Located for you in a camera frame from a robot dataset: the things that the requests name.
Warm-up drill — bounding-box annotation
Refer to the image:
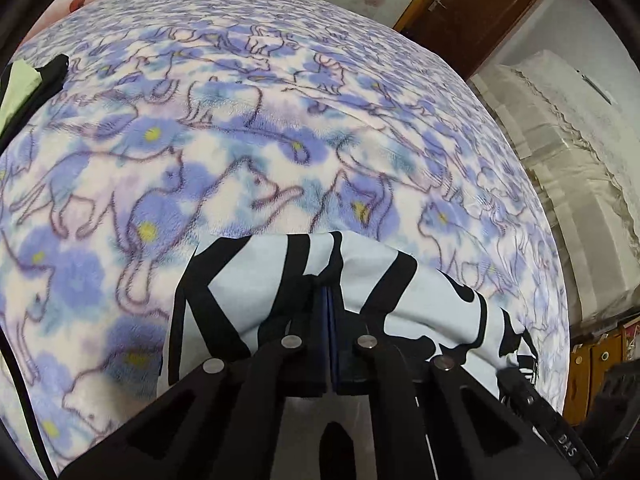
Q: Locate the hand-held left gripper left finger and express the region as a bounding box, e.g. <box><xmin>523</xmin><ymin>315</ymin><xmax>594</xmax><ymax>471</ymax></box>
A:
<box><xmin>57</xmin><ymin>280</ymin><xmax>331</xmax><ymax>480</ymax></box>

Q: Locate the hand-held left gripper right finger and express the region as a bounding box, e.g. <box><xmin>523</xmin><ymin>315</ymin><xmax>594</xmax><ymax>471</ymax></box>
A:
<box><xmin>327</xmin><ymin>285</ymin><xmax>561</xmax><ymax>480</ymax></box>

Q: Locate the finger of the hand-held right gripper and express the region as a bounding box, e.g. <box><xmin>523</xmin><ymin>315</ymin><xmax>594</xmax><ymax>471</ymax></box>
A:
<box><xmin>497</xmin><ymin>367</ymin><xmax>603</xmax><ymax>480</ymax></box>

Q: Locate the black and white printed jacket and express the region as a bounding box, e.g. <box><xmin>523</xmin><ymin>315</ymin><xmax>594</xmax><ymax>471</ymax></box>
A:
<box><xmin>167</xmin><ymin>230</ymin><xmax>541</xmax><ymax>480</ymax></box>

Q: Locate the wooden drawer cabinet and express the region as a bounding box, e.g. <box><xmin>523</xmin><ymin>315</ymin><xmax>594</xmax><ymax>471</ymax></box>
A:
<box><xmin>567</xmin><ymin>322</ymin><xmax>640</xmax><ymax>426</ymax></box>

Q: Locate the beige cloth covered furniture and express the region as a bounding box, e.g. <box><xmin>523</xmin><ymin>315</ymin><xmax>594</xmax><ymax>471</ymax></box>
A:
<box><xmin>470</xmin><ymin>50</ymin><xmax>640</xmax><ymax>331</ymax></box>

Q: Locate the white lace cloth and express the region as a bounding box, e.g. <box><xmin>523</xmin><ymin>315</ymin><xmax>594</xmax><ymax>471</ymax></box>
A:
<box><xmin>515</xmin><ymin>50</ymin><xmax>640</xmax><ymax>211</ymax></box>

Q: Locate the brown wooden door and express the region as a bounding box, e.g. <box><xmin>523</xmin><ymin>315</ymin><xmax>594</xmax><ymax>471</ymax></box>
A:
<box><xmin>395</xmin><ymin>0</ymin><xmax>546</xmax><ymax>81</ymax></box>

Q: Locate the folded yellow-green garment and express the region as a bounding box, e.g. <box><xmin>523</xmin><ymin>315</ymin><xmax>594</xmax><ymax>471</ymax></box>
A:
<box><xmin>0</xmin><ymin>54</ymin><xmax>70</xmax><ymax>153</ymax></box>

